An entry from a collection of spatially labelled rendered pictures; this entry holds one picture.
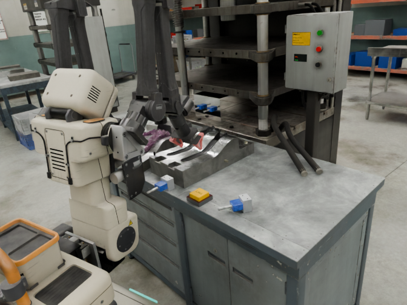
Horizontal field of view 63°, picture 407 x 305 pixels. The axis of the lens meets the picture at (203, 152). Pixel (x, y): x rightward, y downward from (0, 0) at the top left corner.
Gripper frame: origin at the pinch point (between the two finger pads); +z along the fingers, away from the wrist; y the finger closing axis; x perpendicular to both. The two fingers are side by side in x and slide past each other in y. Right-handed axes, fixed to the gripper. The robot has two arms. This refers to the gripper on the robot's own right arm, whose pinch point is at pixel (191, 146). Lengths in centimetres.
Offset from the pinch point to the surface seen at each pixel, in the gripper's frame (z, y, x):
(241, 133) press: 52, 11, -55
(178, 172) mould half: 9.5, 5.9, 8.4
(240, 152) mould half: 28.6, -7.1, -22.7
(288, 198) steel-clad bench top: 20.7, -41.2, 2.6
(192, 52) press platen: 20, 58, -97
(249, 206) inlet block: 11.5, -30.6, 15.5
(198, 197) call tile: 8.5, -10.2, 18.5
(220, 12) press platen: -4, 31, -105
